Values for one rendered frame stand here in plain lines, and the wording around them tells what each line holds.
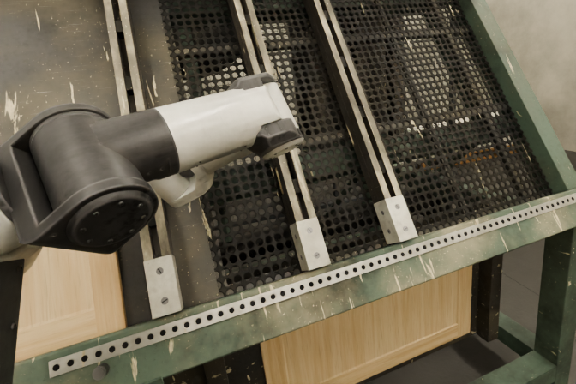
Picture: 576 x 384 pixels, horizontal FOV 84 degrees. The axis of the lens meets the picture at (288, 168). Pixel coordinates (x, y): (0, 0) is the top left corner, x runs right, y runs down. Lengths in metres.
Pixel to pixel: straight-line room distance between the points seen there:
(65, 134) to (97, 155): 0.05
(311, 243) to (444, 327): 0.91
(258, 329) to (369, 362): 0.70
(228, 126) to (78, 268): 0.58
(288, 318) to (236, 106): 0.57
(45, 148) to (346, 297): 0.73
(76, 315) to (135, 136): 0.58
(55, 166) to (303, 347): 1.03
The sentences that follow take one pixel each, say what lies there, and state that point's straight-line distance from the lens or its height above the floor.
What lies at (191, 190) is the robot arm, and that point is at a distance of 0.66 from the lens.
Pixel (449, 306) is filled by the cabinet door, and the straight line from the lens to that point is 1.58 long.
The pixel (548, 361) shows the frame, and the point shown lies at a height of 0.18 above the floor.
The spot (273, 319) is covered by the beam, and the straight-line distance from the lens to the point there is 0.85.
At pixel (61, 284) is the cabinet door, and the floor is 1.00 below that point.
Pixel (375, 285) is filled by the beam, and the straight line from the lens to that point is 0.94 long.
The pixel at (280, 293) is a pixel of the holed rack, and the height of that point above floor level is 0.88.
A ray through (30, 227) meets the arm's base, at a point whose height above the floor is 1.27.
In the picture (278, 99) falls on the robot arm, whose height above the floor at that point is 1.35.
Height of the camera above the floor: 1.38
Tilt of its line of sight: 15 degrees down
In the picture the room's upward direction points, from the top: 7 degrees counter-clockwise
